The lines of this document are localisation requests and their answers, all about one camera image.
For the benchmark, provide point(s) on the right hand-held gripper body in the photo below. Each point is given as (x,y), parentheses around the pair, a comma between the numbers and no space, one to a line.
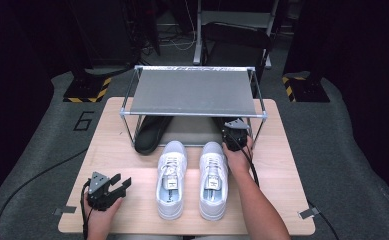
(236,133)

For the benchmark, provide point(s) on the black yellow-striped stand base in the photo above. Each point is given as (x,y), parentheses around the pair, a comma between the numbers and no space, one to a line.
(308,91)
(85,90)

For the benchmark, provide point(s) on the white sneaker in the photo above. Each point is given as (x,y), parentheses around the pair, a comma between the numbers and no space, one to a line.
(170,206)
(213,208)

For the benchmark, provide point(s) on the grey tape piece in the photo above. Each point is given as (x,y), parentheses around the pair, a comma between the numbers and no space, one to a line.
(65,210)
(309,212)

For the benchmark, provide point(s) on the person's left hand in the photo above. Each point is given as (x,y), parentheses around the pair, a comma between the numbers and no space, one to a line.
(100,223)

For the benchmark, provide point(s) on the person's right hand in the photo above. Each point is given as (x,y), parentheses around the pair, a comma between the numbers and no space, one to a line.
(238,161)

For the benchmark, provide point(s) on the grey metal shoe rack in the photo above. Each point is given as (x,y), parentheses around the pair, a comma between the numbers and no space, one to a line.
(195,93)

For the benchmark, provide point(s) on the black folding chair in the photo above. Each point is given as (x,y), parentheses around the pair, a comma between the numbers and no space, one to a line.
(235,36)

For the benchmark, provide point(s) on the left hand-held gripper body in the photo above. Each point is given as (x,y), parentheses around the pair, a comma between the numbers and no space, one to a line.
(98,186)

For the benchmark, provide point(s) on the white metal stand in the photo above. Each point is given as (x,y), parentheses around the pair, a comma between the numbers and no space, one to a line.
(235,17)

